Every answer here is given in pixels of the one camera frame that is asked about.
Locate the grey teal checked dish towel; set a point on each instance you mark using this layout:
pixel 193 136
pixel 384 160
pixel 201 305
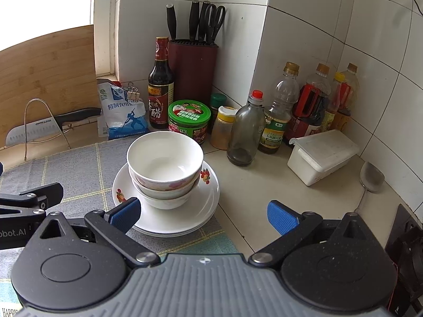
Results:
pixel 82 171

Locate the white plate red flower print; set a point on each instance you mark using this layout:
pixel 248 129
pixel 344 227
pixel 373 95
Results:
pixel 172 235
pixel 205 194
pixel 172 231

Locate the wooden cutting board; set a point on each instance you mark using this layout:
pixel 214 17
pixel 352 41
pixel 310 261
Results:
pixel 49 72

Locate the metal binder clip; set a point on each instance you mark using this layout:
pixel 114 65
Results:
pixel 136 94
pixel 130 90

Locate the brown cap sauce bottle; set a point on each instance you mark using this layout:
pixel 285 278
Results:
pixel 348 95

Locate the dark red knife block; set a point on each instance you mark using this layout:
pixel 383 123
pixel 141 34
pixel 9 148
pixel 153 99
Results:
pixel 195 72

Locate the yellow cap sauce bottle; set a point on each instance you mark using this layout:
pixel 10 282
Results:
pixel 333 105

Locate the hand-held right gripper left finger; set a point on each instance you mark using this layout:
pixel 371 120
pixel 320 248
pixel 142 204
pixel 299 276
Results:
pixel 124 214

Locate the white blue salt bag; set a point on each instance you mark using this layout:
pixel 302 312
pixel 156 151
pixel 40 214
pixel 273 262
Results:
pixel 122 119

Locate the oil bottle green label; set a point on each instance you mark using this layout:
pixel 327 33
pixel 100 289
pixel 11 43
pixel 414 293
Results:
pixel 279 119

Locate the empty glass bottle red cap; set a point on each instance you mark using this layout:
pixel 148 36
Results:
pixel 246 132

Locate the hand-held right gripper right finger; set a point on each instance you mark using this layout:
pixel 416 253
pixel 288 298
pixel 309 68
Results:
pixel 282 218

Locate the dark vinegar bottle red cap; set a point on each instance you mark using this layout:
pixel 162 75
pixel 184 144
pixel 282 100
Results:
pixel 161 99

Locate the metal spoon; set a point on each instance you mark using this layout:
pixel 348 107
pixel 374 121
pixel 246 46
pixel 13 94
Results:
pixel 371 176

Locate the black kitchen scissors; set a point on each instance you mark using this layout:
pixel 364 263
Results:
pixel 216 26

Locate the yellow lid spice jar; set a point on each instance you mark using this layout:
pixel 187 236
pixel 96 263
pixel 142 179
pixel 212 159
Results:
pixel 223 128

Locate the wide white bowl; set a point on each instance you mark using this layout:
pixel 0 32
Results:
pixel 167 204

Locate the white bowl pink flower print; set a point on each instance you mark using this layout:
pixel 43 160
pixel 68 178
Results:
pixel 162 161

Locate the green lid spice jar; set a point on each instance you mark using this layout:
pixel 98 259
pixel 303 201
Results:
pixel 218 100

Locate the green lid sauce jar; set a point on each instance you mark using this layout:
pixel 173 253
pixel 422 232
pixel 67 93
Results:
pixel 188 119

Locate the deep plain white bowl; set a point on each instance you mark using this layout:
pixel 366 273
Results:
pixel 165 194

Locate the white plastic lidded container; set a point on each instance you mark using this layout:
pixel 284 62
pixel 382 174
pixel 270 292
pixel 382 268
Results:
pixel 324 155

